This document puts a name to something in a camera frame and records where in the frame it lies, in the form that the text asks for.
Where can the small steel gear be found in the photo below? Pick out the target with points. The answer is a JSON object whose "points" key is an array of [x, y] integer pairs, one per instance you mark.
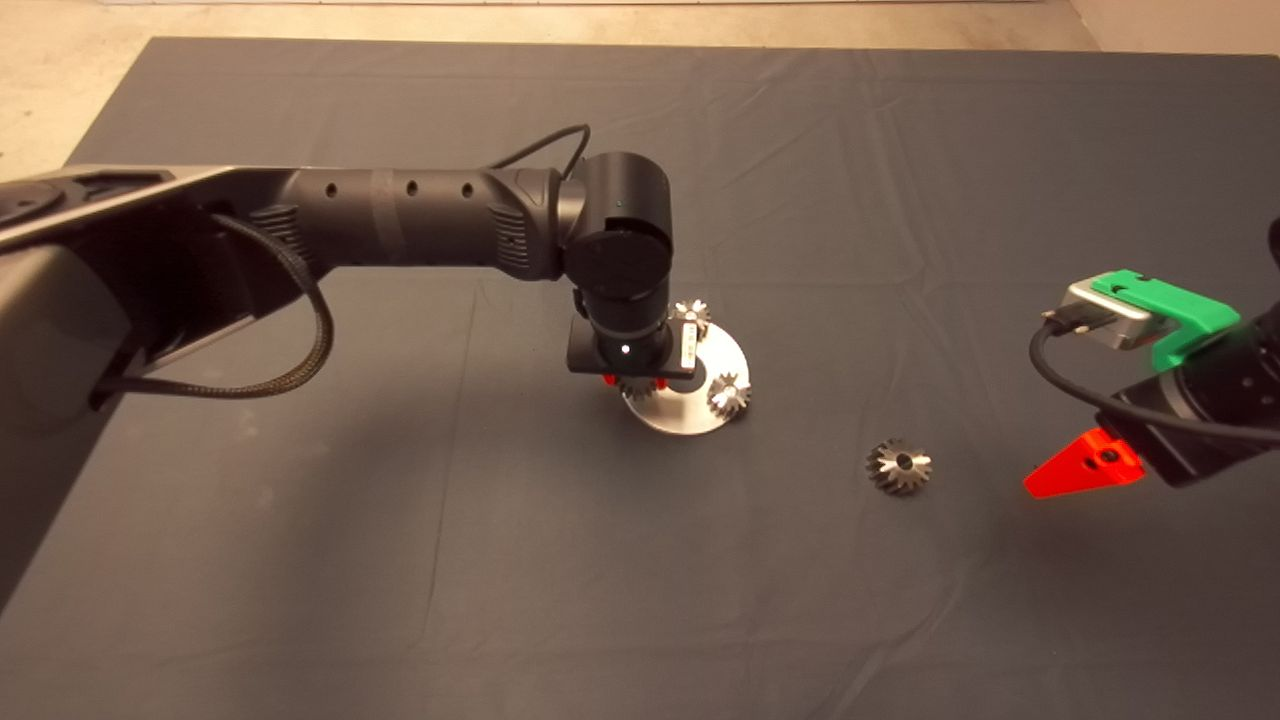
{"points": [[637, 388], [728, 398], [692, 312]]}

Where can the dark grey table cloth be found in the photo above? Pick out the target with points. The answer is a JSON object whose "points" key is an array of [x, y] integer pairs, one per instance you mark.
{"points": [[500, 600]]}

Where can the green right camera mount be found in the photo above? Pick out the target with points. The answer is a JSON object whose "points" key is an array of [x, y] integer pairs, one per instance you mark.
{"points": [[1190, 315]]}

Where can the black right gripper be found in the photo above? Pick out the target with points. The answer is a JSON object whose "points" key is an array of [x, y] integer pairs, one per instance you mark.
{"points": [[1180, 450]]}

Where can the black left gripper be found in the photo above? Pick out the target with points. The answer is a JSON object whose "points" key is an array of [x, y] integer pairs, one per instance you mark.
{"points": [[580, 355]]}

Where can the round metal plate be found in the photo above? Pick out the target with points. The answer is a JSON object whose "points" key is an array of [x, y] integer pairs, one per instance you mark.
{"points": [[690, 415]]}

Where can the large steel gear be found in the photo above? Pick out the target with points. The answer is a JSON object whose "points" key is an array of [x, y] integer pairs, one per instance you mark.
{"points": [[890, 475]]}

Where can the silver right camera box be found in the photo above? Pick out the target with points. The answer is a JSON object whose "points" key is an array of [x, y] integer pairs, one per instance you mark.
{"points": [[1115, 325]]}

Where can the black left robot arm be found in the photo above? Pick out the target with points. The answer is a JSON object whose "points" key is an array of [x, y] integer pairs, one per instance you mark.
{"points": [[400, 215]]}

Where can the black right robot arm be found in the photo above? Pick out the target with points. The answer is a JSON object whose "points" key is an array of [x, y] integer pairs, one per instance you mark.
{"points": [[1260, 380]]}

